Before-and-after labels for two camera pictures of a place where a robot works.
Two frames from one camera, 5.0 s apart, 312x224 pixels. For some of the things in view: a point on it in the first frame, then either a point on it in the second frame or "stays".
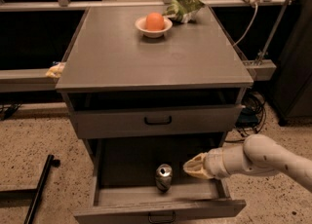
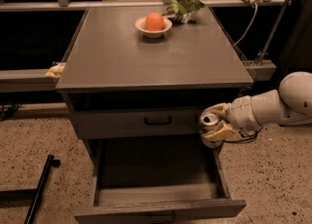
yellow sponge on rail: x=56 y=71 stays
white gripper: x=214 y=164 → x=241 y=113
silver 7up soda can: x=163 y=177 → x=209 y=122
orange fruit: x=155 y=21 stays
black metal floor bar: x=31 y=194 stays
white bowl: x=140 y=24 stays
